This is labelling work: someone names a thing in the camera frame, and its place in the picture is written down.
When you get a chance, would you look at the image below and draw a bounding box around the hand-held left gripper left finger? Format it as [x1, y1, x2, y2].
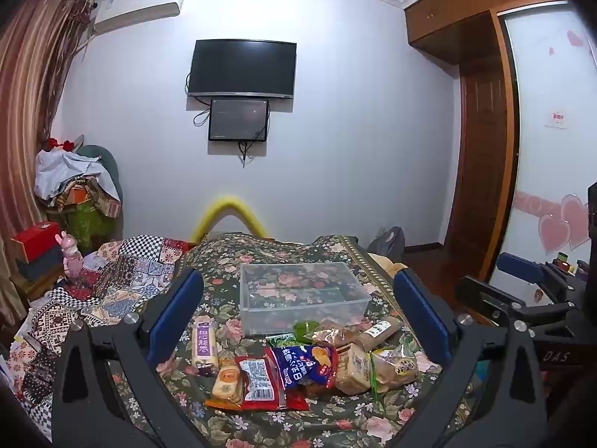
[50, 268, 206, 448]

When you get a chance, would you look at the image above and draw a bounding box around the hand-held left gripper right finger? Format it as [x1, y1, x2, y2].
[393, 268, 546, 448]

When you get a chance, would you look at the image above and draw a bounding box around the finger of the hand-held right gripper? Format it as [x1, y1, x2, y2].
[456, 275, 579, 333]
[497, 252, 567, 300]

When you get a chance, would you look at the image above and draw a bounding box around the white label bread packet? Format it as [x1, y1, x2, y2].
[357, 316, 403, 353]

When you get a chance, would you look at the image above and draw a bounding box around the clear tan bread packet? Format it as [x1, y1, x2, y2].
[333, 343, 374, 396]

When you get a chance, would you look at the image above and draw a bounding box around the red snack packet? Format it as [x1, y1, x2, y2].
[205, 345, 311, 412]

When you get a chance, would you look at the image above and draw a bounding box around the green snack packet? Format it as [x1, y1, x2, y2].
[265, 332, 299, 348]

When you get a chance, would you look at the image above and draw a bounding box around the clear plastic storage box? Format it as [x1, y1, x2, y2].
[239, 262, 372, 337]

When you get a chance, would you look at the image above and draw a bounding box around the blue chips packet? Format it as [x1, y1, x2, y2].
[268, 343, 339, 390]

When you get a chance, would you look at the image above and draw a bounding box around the purple bread packet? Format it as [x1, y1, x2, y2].
[191, 315, 220, 378]

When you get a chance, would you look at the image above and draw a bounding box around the green edged bun packet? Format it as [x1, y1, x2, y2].
[369, 343, 418, 402]

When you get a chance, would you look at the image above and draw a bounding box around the beige plush blanket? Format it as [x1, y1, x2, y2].
[368, 252, 410, 283]

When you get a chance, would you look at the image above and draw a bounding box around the patchwork quilt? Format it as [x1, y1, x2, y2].
[9, 236, 201, 439]

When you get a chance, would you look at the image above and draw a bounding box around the dark floral blanket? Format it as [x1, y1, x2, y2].
[107, 232, 472, 448]

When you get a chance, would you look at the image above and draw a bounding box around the small yellow cake packet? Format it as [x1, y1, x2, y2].
[211, 359, 243, 406]

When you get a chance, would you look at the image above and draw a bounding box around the dark backpack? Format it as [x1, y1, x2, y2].
[366, 226, 406, 258]

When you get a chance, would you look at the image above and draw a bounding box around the clear brown bread packet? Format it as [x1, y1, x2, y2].
[310, 320, 369, 348]

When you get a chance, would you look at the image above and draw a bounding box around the white sliding door with hearts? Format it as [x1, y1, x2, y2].
[485, 2, 597, 309]

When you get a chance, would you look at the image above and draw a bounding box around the green jelly cup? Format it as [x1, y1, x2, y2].
[293, 320, 320, 343]

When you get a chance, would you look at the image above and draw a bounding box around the pink toy figure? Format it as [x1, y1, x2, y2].
[56, 232, 84, 285]

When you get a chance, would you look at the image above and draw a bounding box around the wooden wardrobe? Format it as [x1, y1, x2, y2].
[403, 0, 567, 281]

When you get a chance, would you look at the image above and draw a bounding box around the green cloth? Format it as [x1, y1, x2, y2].
[70, 200, 117, 253]

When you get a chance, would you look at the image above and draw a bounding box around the yellow foam arch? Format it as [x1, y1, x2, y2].
[190, 196, 269, 243]

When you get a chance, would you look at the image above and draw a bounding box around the grey box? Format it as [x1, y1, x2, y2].
[16, 252, 63, 281]

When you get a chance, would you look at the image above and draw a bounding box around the red box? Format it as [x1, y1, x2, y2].
[12, 221, 63, 264]

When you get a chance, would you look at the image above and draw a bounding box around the teal chair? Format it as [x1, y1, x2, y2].
[77, 144, 124, 206]

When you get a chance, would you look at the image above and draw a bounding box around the pile of clothes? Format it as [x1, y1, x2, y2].
[35, 137, 123, 218]

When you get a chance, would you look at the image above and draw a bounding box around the striped brown curtain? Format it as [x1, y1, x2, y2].
[0, 0, 96, 327]

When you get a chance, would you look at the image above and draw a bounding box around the white air conditioner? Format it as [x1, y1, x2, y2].
[91, 0, 187, 35]

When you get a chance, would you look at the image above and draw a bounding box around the small black wall monitor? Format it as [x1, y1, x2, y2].
[208, 98, 270, 142]

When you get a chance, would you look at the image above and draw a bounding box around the black wall television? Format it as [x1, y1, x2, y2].
[187, 40, 298, 100]

